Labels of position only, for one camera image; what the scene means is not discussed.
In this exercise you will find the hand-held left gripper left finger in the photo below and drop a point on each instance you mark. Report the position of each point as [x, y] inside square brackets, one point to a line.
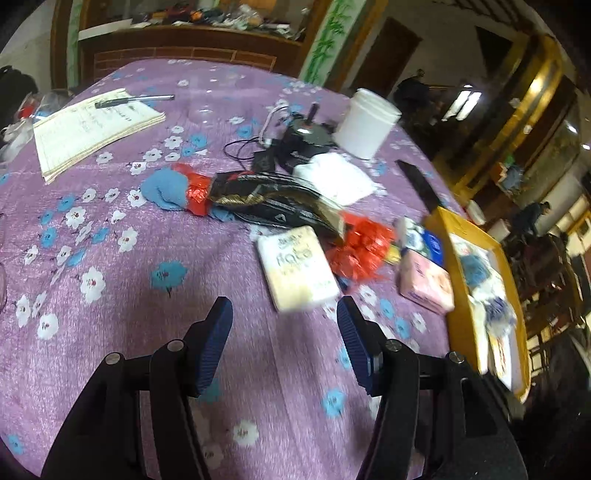
[214, 341]

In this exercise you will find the black backpack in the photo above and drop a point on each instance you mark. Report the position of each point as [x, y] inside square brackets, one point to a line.
[14, 92]

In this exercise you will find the blue knitted cloth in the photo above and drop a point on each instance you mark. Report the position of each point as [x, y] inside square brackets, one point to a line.
[161, 189]

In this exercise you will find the wooden glass cabinet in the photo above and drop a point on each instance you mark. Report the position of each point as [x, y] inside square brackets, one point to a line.
[184, 46]

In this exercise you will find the white yellow print tissue pack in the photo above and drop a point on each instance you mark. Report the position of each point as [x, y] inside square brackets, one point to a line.
[295, 270]

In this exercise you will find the black round device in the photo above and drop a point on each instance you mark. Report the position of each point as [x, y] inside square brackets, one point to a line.
[304, 141]

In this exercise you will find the light blue knitted item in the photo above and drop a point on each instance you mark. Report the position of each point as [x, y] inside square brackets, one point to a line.
[475, 270]

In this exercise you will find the clutter on cabinet counter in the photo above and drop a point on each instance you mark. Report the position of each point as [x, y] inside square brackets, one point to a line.
[221, 16]

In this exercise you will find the black phone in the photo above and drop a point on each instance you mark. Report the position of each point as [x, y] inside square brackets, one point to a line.
[418, 182]

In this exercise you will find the blue white snack packet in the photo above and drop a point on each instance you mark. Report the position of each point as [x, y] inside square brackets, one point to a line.
[425, 242]

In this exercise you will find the black snack bag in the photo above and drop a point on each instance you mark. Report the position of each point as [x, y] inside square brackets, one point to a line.
[277, 203]

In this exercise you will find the green bamboo print panel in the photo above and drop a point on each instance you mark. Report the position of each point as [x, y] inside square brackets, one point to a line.
[328, 41]

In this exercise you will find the red plastic bag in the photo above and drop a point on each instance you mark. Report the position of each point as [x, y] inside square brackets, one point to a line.
[364, 244]

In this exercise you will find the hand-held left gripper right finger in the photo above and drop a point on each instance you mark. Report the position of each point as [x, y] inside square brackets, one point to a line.
[358, 346]

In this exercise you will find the pink tissue pack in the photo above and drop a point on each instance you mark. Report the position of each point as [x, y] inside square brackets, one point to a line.
[427, 284]

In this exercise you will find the white plastic jar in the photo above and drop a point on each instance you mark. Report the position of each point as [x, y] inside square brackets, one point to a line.
[367, 124]

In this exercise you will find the white towel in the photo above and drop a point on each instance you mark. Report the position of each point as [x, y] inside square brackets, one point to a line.
[334, 177]

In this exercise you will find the yellow cardboard box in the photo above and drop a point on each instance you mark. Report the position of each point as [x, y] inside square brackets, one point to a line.
[455, 300]

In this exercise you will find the brown wooden door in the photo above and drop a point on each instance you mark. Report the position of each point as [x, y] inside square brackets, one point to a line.
[383, 55]

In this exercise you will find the small black adapter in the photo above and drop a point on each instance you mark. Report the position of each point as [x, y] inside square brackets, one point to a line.
[263, 161]

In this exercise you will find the navy knitted item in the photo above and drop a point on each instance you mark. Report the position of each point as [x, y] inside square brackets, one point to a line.
[501, 311]

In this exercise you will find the golden arch pillar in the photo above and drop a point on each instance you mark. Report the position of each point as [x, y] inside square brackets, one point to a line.
[521, 92]

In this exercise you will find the red foil packet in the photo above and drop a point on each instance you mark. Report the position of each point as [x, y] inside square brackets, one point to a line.
[196, 191]

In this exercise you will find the black pen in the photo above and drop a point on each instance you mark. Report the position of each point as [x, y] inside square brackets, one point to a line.
[134, 100]

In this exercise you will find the white red label tissue pack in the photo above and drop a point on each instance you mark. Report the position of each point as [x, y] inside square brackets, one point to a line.
[501, 360]

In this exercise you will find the purple floral tablecloth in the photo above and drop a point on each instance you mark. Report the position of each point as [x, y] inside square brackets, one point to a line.
[138, 240]

